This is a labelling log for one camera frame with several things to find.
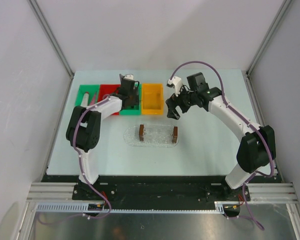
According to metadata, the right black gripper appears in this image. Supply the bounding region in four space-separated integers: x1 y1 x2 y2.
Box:
166 83 198 120

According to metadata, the clear holder with brown ends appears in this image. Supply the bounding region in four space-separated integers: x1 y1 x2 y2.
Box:
138 124 179 144

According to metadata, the white toothpaste tube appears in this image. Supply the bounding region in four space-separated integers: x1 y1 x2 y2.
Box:
80 92 90 107

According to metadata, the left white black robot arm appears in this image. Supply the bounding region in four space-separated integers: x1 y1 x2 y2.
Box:
65 74 140 200

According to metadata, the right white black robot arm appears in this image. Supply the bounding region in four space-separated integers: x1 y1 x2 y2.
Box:
166 72 276 201

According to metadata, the clear oval glass tray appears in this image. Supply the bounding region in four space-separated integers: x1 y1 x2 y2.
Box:
123 124 179 148

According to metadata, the pink toothpaste tube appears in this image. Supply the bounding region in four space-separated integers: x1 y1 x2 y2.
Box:
89 91 98 106

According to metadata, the green plastic bin middle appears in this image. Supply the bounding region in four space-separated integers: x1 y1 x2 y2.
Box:
119 84 142 116

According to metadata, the green plastic bin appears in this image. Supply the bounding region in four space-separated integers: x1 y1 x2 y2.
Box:
74 84 100 106
119 84 142 116

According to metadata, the yellow plastic bin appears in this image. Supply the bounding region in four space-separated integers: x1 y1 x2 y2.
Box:
141 83 164 115

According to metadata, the red plastic bin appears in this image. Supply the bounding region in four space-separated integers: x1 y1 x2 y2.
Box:
96 84 122 120

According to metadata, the green plastic bin left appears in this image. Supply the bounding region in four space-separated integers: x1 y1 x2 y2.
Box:
74 84 100 106

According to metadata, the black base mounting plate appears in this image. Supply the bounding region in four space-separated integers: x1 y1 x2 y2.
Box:
41 175 283 211

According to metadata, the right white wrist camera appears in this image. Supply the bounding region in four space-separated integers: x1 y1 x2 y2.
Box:
166 76 183 97

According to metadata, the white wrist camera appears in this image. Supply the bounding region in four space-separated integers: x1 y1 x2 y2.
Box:
124 74 134 81
166 76 183 97

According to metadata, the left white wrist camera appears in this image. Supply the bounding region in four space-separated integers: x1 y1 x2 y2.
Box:
124 74 134 81

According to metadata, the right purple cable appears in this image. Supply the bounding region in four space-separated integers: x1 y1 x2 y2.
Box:
170 60 277 231

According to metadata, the purple cable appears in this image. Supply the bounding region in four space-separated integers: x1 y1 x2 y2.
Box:
37 96 113 225
170 60 277 231

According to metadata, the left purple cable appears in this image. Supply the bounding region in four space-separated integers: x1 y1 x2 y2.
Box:
37 96 113 225

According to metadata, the white slotted cable duct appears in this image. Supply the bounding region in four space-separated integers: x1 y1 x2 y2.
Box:
34 199 243 215

